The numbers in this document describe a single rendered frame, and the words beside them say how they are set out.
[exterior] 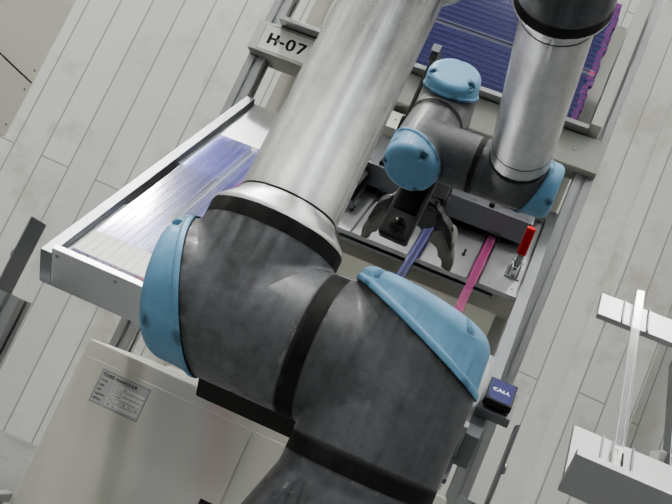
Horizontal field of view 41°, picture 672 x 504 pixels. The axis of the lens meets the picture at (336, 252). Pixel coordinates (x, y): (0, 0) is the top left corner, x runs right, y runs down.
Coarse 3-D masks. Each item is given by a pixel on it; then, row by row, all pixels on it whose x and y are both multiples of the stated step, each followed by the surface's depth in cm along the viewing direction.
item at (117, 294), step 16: (64, 256) 132; (80, 256) 132; (64, 272) 134; (80, 272) 133; (96, 272) 132; (112, 272) 131; (64, 288) 136; (80, 288) 134; (96, 288) 133; (112, 288) 132; (128, 288) 131; (96, 304) 135; (112, 304) 134; (128, 304) 132; (464, 432) 121
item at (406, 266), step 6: (426, 228) 163; (432, 228) 163; (426, 234) 161; (420, 240) 159; (426, 240) 160; (414, 246) 157; (420, 246) 157; (414, 252) 155; (408, 258) 153; (414, 258) 153; (402, 264) 151; (408, 264) 151; (402, 270) 149; (408, 270) 150; (402, 276) 148
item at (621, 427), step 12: (636, 300) 148; (636, 312) 144; (636, 324) 141; (636, 336) 138; (636, 348) 135; (624, 372) 130; (624, 384) 127; (624, 396) 125; (624, 408) 122; (624, 420) 120; (624, 432) 118; (624, 444) 116
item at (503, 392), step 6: (492, 384) 125; (498, 384) 125; (504, 384) 126; (492, 390) 124; (498, 390) 124; (504, 390) 125; (510, 390) 125; (492, 396) 123; (498, 396) 123; (504, 396) 124; (510, 396) 124; (504, 402) 123; (510, 402) 123
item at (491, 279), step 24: (240, 120) 184; (264, 120) 186; (360, 216) 163; (360, 240) 164; (384, 240) 158; (456, 240) 164; (480, 240) 166; (504, 240) 167; (432, 264) 155; (456, 264) 157; (504, 264) 160; (528, 264) 162; (480, 288) 154; (504, 288) 154
